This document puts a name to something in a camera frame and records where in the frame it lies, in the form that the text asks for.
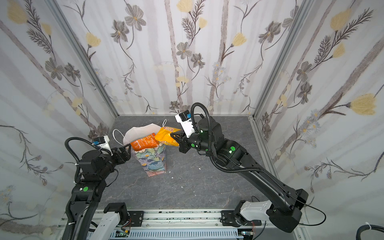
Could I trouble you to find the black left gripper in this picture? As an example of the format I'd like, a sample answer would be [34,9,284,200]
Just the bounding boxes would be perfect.
[96,142,131,180]

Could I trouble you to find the yellow mango gummy packet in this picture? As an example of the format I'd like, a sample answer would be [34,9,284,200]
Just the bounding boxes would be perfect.
[155,127,180,147]

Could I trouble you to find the orange chips packet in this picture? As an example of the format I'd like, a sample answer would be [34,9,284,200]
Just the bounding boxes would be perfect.
[131,133,159,152]

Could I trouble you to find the floral white paper bag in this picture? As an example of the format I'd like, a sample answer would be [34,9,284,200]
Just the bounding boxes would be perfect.
[112,124,166,177]

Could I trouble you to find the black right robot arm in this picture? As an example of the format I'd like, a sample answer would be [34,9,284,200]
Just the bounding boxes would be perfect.
[171,103,310,233]

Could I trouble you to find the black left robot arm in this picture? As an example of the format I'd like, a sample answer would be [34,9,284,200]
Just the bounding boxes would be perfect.
[62,137,132,240]

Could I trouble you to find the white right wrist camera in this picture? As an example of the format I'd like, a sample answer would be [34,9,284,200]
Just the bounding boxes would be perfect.
[175,110,195,138]

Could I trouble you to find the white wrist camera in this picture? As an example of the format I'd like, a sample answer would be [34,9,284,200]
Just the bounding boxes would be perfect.
[175,110,195,138]
[92,136,112,155]

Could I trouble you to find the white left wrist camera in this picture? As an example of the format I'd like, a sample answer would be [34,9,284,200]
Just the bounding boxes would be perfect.
[92,136,112,155]

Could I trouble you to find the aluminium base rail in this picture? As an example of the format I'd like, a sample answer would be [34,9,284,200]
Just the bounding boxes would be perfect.
[53,208,310,240]

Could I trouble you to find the white cable duct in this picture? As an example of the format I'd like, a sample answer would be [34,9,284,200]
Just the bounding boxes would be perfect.
[127,229,243,240]

